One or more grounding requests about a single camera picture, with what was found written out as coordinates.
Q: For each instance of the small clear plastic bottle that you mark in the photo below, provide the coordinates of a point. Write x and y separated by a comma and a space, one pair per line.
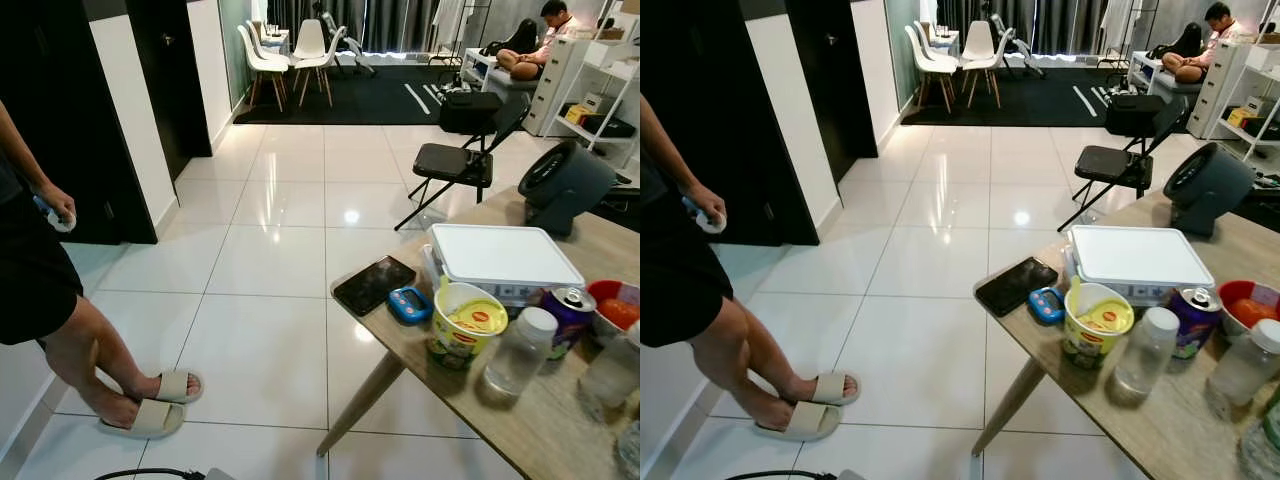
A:
520, 355
1147, 350

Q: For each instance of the dark grey desk fan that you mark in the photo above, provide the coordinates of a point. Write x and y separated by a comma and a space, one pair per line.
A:
1208, 185
565, 185

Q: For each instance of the white low bench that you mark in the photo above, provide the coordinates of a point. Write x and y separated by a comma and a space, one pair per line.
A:
490, 76
1155, 76

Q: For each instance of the black carpet white marks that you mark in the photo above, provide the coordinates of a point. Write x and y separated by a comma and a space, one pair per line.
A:
1040, 100
380, 100

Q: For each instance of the clothes rack white garment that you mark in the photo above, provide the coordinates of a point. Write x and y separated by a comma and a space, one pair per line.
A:
450, 20
1120, 20

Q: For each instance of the small blue gadget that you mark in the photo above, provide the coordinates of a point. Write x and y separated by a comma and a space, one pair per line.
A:
410, 305
1047, 305

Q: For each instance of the yellow green noodle cup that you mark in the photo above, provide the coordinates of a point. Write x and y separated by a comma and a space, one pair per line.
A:
468, 325
1100, 325

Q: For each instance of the small yellow box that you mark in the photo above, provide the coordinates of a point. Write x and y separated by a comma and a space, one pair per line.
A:
578, 114
1243, 117

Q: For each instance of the white dining chair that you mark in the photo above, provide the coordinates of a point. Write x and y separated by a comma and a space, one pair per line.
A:
262, 62
983, 45
930, 63
316, 45

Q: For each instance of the beige slipper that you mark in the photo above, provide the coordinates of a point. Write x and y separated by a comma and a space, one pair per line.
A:
178, 386
150, 418
832, 387
808, 420

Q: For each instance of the white drawer cabinet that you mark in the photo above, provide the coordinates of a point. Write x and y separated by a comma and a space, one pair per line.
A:
555, 85
1222, 85

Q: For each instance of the light wooden table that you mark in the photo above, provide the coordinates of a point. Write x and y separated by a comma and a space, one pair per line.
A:
540, 430
1180, 440

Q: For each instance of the black smartphone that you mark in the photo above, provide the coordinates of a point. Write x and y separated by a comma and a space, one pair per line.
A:
373, 285
1015, 287

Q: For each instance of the white blue handheld controller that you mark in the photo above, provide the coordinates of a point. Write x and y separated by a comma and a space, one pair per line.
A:
713, 224
66, 225

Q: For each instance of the seated man pink shirt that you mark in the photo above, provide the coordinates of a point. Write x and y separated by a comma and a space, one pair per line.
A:
1205, 50
540, 50

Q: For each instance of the white grey exercise machine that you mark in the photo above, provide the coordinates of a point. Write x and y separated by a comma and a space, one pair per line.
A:
1015, 42
345, 40

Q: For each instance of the black door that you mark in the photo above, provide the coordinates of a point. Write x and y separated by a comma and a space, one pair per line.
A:
170, 70
835, 80

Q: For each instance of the black folding chair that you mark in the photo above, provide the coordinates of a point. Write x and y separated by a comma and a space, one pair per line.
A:
450, 162
1110, 162

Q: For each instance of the dark grey curtain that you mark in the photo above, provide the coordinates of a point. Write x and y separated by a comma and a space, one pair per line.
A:
380, 20
1060, 20

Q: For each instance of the white shelf unit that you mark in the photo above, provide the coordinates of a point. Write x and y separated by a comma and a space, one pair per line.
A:
612, 72
1262, 75

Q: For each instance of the purple drink can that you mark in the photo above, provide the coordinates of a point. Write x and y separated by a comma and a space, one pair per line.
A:
568, 318
1195, 320

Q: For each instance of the white lidded plastic box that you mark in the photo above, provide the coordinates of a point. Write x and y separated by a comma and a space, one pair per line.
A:
500, 258
1140, 258

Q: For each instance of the black bag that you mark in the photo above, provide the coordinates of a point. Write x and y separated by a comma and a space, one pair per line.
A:
1135, 113
470, 112

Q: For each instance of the black backpack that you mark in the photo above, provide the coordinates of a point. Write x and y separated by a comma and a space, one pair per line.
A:
1185, 40
515, 38

